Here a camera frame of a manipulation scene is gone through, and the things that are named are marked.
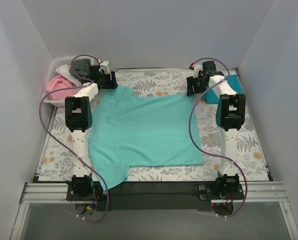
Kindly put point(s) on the dark grey t shirt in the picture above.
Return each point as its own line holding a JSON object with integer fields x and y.
{"x": 80, "y": 69}

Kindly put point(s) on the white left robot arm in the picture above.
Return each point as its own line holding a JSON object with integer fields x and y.
{"x": 78, "y": 119}

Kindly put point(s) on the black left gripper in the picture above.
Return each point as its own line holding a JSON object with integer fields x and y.
{"x": 109, "y": 80}

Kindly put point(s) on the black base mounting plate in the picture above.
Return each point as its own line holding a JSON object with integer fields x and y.
{"x": 153, "y": 195}

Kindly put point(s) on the white plastic laundry basket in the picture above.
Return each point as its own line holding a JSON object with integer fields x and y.
{"x": 51, "y": 73}

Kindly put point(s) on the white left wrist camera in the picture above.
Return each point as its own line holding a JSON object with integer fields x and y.
{"x": 103, "y": 67}

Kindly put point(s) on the mint green t shirt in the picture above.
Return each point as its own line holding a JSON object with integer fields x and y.
{"x": 135, "y": 131}

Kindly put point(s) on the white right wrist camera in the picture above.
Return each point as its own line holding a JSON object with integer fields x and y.
{"x": 197, "y": 70}

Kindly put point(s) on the pink t shirt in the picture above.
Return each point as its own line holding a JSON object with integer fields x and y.
{"x": 59, "y": 82}

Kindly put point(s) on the white t shirt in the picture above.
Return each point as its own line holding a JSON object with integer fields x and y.
{"x": 63, "y": 71}

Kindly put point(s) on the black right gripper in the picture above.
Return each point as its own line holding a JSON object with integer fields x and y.
{"x": 194, "y": 84}

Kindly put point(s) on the aluminium frame rail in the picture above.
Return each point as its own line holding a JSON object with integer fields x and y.
{"x": 44, "y": 193}

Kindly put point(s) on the folded teal t shirt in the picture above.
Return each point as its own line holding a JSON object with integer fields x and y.
{"x": 231, "y": 87}

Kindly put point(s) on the floral patterned table mat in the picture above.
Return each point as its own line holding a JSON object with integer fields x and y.
{"x": 56, "y": 162}

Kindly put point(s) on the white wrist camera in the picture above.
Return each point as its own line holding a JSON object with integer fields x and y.
{"x": 197, "y": 70}
{"x": 103, "y": 67}

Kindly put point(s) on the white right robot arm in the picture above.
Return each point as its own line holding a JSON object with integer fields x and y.
{"x": 230, "y": 116}

